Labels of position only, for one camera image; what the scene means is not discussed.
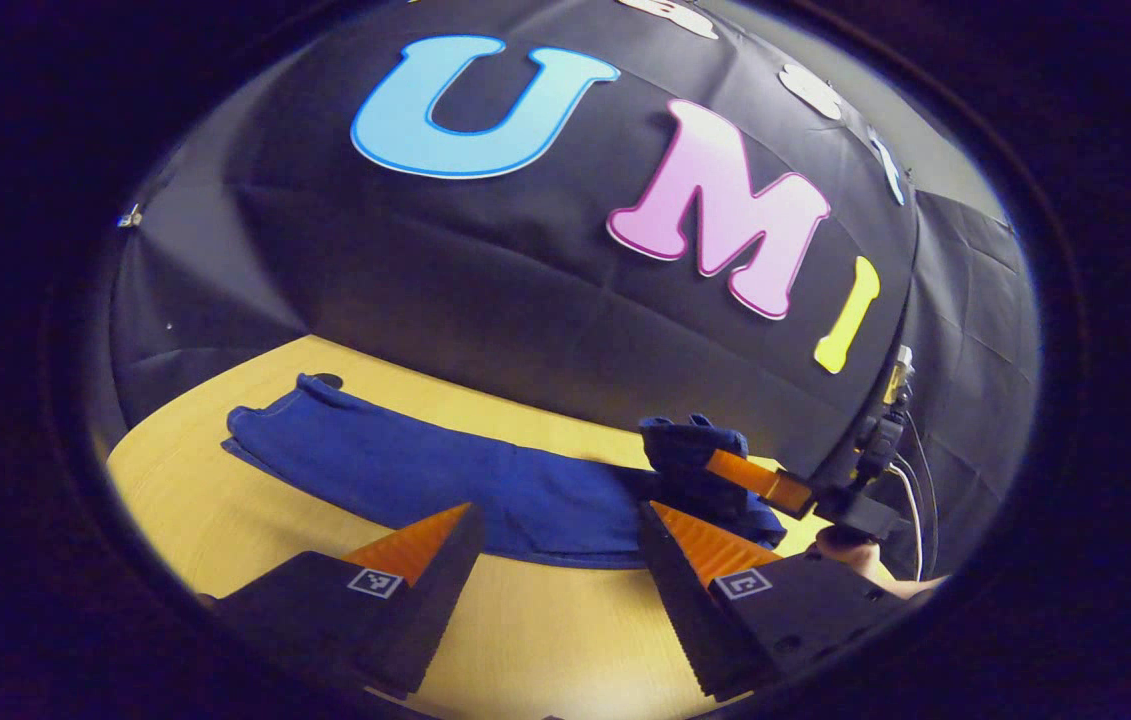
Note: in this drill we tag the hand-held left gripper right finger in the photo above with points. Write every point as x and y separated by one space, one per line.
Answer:
675 590

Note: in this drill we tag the black backdrop cloth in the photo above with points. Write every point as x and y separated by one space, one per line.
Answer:
485 260

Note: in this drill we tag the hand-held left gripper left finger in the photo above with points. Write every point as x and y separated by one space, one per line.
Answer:
445 590

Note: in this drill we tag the small white cloth clip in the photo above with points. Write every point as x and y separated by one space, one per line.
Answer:
130 215

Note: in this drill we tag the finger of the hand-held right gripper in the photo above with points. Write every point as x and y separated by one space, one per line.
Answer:
760 482

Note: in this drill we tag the blue jeans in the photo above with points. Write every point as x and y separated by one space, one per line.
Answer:
405 470

